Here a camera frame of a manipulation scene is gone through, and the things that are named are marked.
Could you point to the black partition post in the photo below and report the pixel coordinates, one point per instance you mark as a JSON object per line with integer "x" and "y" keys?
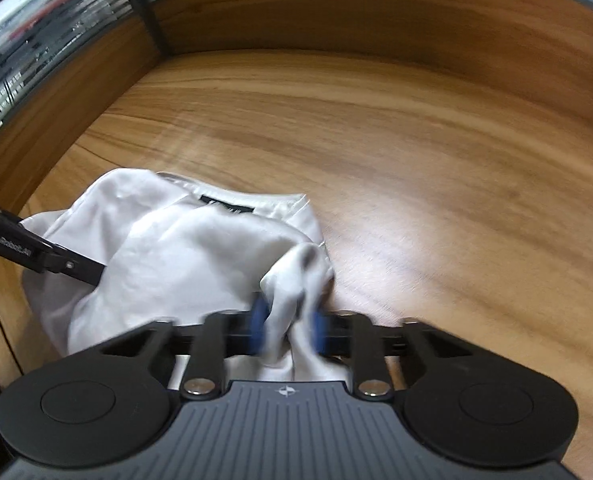
{"x": 141, "y": 5}

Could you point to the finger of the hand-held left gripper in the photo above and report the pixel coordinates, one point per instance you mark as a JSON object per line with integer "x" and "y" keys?
{"x": 79, "y": 267}

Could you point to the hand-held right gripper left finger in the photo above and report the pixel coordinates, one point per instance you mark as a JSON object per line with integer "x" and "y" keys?
{"x": 259, "y": 327}

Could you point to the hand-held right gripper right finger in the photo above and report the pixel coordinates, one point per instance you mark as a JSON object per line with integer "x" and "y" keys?
{"x": 320, "y": 332}

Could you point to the beige short-sleeved shirt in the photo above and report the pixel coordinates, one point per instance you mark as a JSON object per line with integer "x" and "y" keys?
{"x": 186, "y": 250}

